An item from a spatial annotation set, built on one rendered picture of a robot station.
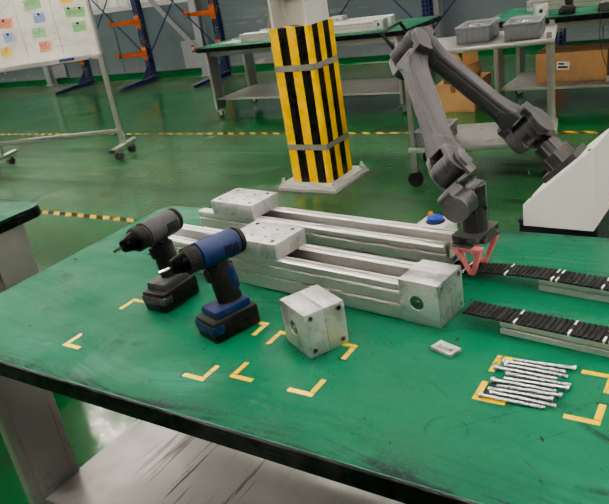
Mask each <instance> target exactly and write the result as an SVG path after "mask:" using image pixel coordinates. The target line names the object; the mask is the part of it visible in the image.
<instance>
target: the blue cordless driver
mask: <svg viewBox="0 0 609 504"><path fill-rule="evenodd" d="M246 246H247V241H246V237H245V235H244V233H243V232H242V230H240V229H239V228H237V227H235V226H233V227H231V228H227V229H224V230H222V231H219V232H217V233H215V234H212V235H210V236H207V237H205V238H203V239H200V240H198V241H196V242H193V243H191V244H190V245H188V246H185V247H183V248H181V249H179V251H178V252H179V253H178V254H177V255H176V256H174V257H173V258H172V259H171V260H169V261H168V262H167V267H168V268H166V269H163V270H161V271H159V272H158V274H159V275H160V274H163V273H165V272H167V271H170V273H171V274H173V275H175V274H181V273H188V274H191V275H192V274H194V273H196V272H198V271H200V270H204V271H203V273H204V276H205V278H206V281H207V282H208V283H211V285H212V288H213V291H214V293H215V296H216V300H214V301H212V302H210V303H207V304H205V305H203V306H202V312H203V313H201V314H199V315H197V316H196V319H195V323H196V327H197V328H198V329H199V332H200V334H201V335H202V336H204V337H205V338H207V339H209V340H210V341H212V342H214V343H216V344H219V343H221V342H223V341H225V340H227V339H229V338H231V337H233V336H235V335H237V334H238V333H240V332H242V331H244V330H246V329H248V328H250V327H252V326H254V325H256V324H257V323H259V322H260V317H259V312H258V307H257V304H256V303H255V302H253V301H250V298H249V297H248V296H246V295H244V294H242V292H241V290H240V287H239V286H240V284H241V283H240V280H239V278H238V275H237V273H236V270H235V267H234V265H233V262H232V261H229V260H228V259H229V258H232V257H234V256H236V255H238V254H240V253H241V252H243V251H245V249H246Z"/></svg>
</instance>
